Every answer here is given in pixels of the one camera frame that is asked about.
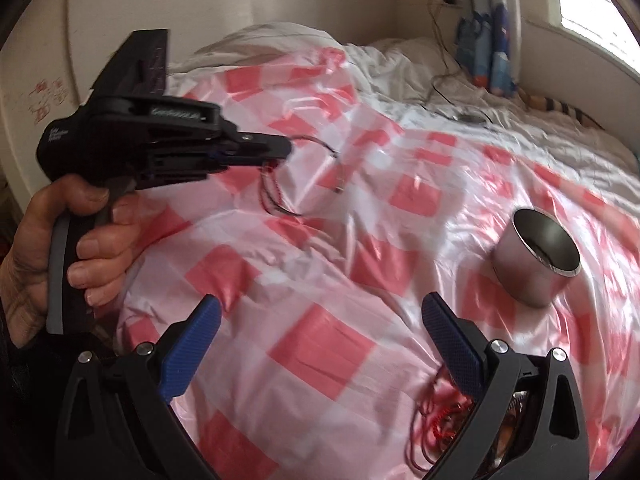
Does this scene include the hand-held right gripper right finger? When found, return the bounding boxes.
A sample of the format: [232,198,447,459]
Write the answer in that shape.
[421,292,591,480]

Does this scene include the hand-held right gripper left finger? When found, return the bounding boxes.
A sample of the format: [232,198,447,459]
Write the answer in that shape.
[54,294,222,480]

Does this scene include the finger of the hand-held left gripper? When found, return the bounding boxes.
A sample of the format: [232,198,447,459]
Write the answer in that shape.
[220,131,294,162]
[207,152,281,173]

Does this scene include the red string bracelet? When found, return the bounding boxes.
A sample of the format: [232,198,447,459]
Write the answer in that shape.
[409,364,482,472]

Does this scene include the round metal cup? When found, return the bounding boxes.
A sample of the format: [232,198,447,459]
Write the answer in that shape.
[490,207,582,309]

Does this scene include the person's left forearm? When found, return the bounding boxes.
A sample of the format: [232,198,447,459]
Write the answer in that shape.
[0,305,71,480]

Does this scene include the person's left hand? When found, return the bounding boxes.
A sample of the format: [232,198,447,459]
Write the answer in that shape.
[0,176,143,348]

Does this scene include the pink checkered plastic sheet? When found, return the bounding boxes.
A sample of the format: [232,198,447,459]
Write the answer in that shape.
[114,47,640,480]

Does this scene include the cream bed headboard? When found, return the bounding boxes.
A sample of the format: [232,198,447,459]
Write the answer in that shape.
[0,0,403,196]

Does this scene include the white quilt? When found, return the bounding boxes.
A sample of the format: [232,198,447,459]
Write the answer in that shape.
[167,21,640,201]

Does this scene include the blue printed curtain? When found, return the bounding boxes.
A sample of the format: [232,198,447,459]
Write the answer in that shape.
[456,0,522,98]

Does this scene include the striped pillow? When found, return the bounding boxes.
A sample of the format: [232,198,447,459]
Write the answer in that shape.
[516,87,609,132]

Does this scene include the window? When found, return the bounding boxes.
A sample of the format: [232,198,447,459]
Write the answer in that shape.
[549,0,640,77]

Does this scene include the black charger cable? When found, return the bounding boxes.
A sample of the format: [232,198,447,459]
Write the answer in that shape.
[424,0,497,124]

